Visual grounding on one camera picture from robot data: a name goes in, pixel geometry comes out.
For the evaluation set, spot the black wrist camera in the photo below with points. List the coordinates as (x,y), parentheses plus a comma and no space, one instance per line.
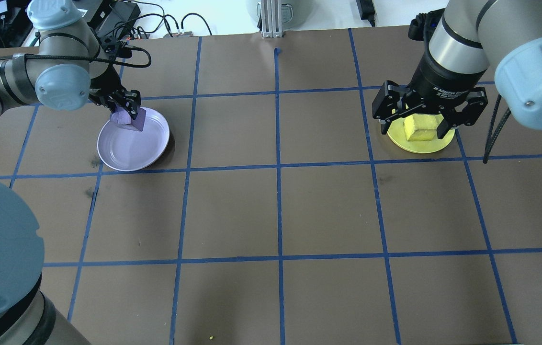
(419,28)
(115,48)

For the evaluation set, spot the black power strip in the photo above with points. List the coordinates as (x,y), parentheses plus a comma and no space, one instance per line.
(182,33)

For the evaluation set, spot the purple plate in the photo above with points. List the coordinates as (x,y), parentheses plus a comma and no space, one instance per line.
(129,151)

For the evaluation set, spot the yellow plate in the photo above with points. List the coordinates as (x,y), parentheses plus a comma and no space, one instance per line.
(419,146)

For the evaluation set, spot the aluminium camera post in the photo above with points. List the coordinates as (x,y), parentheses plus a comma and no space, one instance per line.
(271,19)

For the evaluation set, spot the yellow foam block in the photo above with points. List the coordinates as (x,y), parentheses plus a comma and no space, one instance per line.
(419,130)

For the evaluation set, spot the black power adapter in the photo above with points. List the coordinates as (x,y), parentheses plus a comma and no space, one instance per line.
(118,14)
(366,12)

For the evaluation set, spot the purple foam block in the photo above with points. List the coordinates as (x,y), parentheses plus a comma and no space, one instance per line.
(129,123)

